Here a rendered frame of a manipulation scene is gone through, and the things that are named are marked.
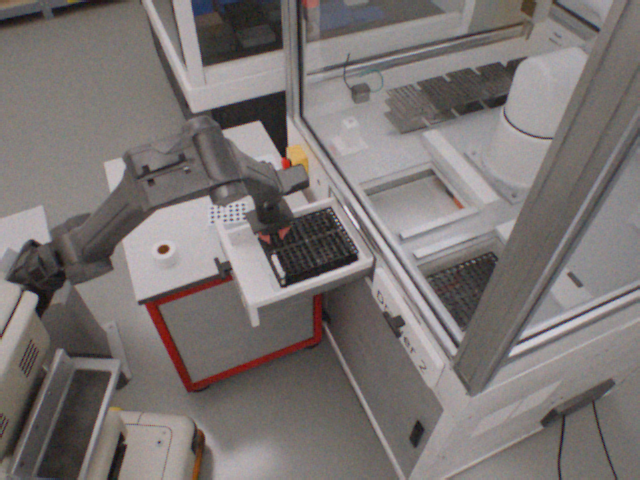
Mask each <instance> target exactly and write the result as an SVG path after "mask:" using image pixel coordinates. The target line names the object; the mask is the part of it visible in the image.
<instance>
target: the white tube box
mask: <svg viewBox="0 0 640 480"><path fill-rule="evenodd" d="M222 208H226V212H225V213H223V212H222ZM245 212H249V206H247V202H239V203H233V204H230V205H228V206H224V207H219V206H213V205H211V206H208V227H209V231H210V234H211V233H217V231H216V227H215V221H218V219H221V222H222V225H223V227H224V229H225V231H226V230H231V229H234V228H237V227H240V226H243V225H246V224H249V223H247V220H246V218H245V215H244V213H245Z"/></svg>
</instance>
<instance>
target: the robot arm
mask: <svg viewBox="0 0 640 480"><path fill-rule="evenodd" d="M180 128H181V130H182V133H181V134H177V135H174V136H170V137H167V138H163V139H160V140H157V141H154V142H150V143H147V144H143V145H140V146H136V147H133V148H130V150H128V151H126V153H125V154H124V155H123V156H122V159H123V162H124V163H125V164H126V167H125V169H124V174H123V178H122V180H121V181H119V183H118V184H117V186H116V187H115V188H114V189H113V190H112V191H111V192H110V195H109V196H108V197H107V198H106V199H105V200H104V201H103V202H102V203H101V205H100V206H99V207H98V208H97V209H96V210H95V211H94V212H93V213H91V212H86V213H81V214H77V215H73V217H70V218H67V220H66V221H65V222H64V223H62V224H59V225H57V226H55V227H53V228H52V229H51V230H50V231H49V233H50V235H51V237H52V242H48V243H45V244H44V245H42V244H41V243H39V242H37V241H35V239H33V238H31V239H29V241H27V242H26V243H24V245H23V247H22V248H21V250H20V252H19V254H18V256H17V258H16V260H15V261H14V263H13V265H12V267H11V270H10V271H9V273H8V274H7V276H6V278H5V281H8V282H10V283H17V284H22V285H26V286H29V287H32V288H34V289H36V290H38V291H39V292H41V294H42V295H44V296H45V297H46V299H47V300H48V305H47V307H46V309H45V310H47V309H48V307H49V305H50V303H51V300H52V298H53V296H54V294H55V292H56V290H58V289H60V288H62V287H63V284H64V283H65V281H66V279H67V280H69V282H70V285H76V284H80V283H84V282H87V281H90V280H92V279H95V278H98V277H100V276H102V275H105V274H107V273H109V272H111V271H112V270H114V268H113V266H112V260H111V257H110V256H111V255H112V254H113V252H114V249H115V247H116V246H117V244H118V243H119V242H121V241H122V239H123V238H125V237H126V236H128V235H129V234H130V233H131V232H132V231H134V230H135V229H136V228H137V227H138V226H140V225H141V224H142V223H143V222H144V221H146V220H147V218H148V217H149V216H150V215H152V214H153V213H155V212H156V211H157V210H160V209H163V208H167V207H171V206H174V205H178V204H183V203H186V202H190V201H193V200H197V198H201V197H205V196H210V199H211V202H212V205H213V206H219V207H224V206H228V205H230V204H233V203H235V202H237V200H240V199H242V198H244V197H246V196H249V195H250V196H251V197H252V198H253V203H254V206H255V209H254V210H251V211H249V212H245V213H244V215H245V218H246V220H247V223H249V224H250V226H251V229H252V231H253V233H254V235H257V233H258V234H259V236H260V238H261V239H263V241H265V242H267V244H268V245H271V241H270V235H268V234H271V233H274V232H276V231H278V232H279V236H280V238H281V239H283V237H284V235H285V233H286V232H287V231H289V230H290V229H291V222H290V219H293V220H294V219H295V216H294V213H293V211H292V210H291V208H290V206H289V204H287V203H286V200H285V198H282V196H283V195H284V196H287V195H291V194H293V193H296V192H298V191H301V190H303V189H306V188H309V187H310V177H309V175H307V173H306V170H305V168H304V166H303V165H301V164H297V165H295V166H292V167H290V168H286V169H284V170H283V169H279V170H276V168H275V166H274V164H273V163H271V162H269V163H266V162H265V160H260V162H258V160H256V159H255V158H253V157H251V156H250V155H248V154H245V153H244V152H242V151H240V150H239V149H238V148H237V146H236V145H235V144H234V143H233V141H231V140H230V139H228V138H225V135H224V133H223V130H221V128H220V126H219V125H218V123H216V122H215V121H214V120H212V119H211V118H209V117H208V116H200V117H196V118H193V119H190V120H188V121H186V122H185V123H183V124H181V127H180ZM186 167H189V169H186V170H184V168H186Z"/></svg>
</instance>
